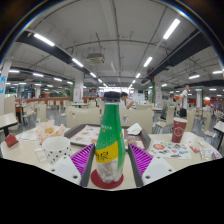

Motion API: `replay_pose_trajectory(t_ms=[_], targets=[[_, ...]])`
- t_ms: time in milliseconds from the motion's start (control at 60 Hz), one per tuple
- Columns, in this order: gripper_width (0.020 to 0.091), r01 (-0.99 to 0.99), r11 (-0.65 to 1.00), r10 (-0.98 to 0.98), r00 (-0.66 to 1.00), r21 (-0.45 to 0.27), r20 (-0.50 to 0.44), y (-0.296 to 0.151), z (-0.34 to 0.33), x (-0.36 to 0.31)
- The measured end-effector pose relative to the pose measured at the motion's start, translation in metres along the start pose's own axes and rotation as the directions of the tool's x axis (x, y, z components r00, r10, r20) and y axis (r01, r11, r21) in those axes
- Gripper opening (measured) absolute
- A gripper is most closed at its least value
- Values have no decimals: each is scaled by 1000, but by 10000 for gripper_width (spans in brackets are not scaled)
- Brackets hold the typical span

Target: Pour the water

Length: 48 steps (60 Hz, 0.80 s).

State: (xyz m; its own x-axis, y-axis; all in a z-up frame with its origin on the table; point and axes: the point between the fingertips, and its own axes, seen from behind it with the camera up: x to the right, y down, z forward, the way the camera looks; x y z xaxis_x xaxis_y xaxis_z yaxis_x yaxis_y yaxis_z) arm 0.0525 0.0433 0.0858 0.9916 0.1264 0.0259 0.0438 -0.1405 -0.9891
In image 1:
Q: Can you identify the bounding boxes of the white side table, black leg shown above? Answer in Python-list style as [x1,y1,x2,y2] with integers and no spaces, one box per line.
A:
[213,120,224,151]
[0,112,18,138]

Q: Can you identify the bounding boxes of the white paper napkin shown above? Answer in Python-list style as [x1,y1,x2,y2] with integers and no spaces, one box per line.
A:
[126,122,143,136]

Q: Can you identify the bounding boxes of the ceiling air conditioner unit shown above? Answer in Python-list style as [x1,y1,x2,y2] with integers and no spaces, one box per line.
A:
[87,52,106,65]

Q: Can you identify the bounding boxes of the white black-dotted mug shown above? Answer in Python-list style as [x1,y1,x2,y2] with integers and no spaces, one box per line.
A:
[33,135,72,166]

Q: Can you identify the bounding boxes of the flat round red coaster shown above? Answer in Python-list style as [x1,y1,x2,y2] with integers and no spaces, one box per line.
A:
[90,168,125,190]

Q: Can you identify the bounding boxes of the red paper cup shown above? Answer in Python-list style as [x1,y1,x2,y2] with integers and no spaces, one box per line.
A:
[171,116,188,144]

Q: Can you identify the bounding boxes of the white paper sheet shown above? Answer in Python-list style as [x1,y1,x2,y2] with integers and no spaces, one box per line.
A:
[18,132,39,142]

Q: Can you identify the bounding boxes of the green-labelled clear drink bottle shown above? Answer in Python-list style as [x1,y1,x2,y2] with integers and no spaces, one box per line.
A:
[94,91,127,184]

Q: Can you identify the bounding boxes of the dark food tray with placemat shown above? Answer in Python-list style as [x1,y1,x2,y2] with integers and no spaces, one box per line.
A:
[63,123,152,150]

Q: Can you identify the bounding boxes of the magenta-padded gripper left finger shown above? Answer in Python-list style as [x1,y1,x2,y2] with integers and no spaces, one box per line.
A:
[49,143,97,188]

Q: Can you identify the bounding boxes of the ceiling strip lights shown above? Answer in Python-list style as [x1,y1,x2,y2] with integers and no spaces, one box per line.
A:
[8,18,224,93]

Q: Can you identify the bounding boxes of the blue pillar sign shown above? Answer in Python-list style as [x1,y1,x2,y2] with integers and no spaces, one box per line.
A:
[0,75,7,94]

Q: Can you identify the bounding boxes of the printed paper flyer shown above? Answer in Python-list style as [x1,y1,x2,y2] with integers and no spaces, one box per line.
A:
[148,139,193,160]

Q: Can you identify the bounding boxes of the clear plastic bag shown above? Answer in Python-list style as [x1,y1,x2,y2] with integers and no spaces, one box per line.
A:
[199,148,223,161]

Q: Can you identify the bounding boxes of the crumpled food wrapper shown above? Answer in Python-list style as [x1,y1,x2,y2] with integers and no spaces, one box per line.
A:
[34,119,68,141]

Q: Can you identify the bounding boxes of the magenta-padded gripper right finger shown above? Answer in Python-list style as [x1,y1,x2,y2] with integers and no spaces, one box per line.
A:
[127,143,177,188]

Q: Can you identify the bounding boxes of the person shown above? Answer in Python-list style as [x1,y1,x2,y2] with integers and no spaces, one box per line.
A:
[119,91,134,110]
[178,83,190,119]

